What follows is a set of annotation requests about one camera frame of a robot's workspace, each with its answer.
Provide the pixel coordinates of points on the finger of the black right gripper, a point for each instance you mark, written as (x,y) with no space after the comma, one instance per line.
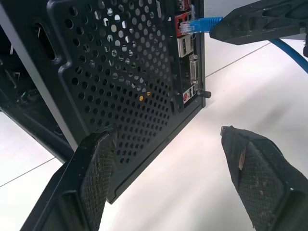
(250,26)

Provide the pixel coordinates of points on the black case thumb screw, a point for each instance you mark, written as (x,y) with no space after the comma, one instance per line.
(205,93)

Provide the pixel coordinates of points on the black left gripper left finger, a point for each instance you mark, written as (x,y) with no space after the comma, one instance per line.
(91,168)

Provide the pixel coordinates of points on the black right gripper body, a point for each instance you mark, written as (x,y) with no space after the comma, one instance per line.
(306,45)

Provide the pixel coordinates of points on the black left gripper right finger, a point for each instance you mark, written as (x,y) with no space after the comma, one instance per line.
(262,183)

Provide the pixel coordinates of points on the black computer tower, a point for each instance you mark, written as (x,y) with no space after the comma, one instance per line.
(60,31)

